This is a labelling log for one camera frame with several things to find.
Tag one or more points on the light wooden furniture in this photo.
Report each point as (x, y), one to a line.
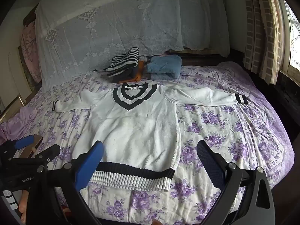
(14, 106)

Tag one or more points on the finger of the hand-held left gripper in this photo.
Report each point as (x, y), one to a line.
(48, 153)
(24, 141)

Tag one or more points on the beige checked curtain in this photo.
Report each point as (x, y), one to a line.
(260, 28)

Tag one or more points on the white lace bed cover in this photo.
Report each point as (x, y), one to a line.
(105, 23)

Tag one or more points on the person's left hand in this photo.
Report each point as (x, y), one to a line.
(24, 204)

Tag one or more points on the pink floral pillow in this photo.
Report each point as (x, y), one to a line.
(29, 51)

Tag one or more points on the purple floral bedsheet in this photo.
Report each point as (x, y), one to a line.
(234, 133)

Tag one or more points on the blue fleece garment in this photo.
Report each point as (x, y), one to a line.
(164, 66)

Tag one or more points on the lilac cloth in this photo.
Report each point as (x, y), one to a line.
(14, 124)

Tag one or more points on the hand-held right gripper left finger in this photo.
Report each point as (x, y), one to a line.
(90, 165)

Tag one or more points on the orange garment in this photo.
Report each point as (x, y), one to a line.
(140, 71)

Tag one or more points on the black and white striped garment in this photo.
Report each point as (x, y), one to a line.
(124, 61)

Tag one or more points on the dark navy folded garment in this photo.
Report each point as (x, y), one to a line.
(121, 76)

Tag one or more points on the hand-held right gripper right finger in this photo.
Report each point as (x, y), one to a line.
(211, 165)

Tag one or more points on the window with patterned glass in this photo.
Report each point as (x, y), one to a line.
(294, 39)

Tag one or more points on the white sweater with black trim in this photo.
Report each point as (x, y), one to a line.
(133, 126)

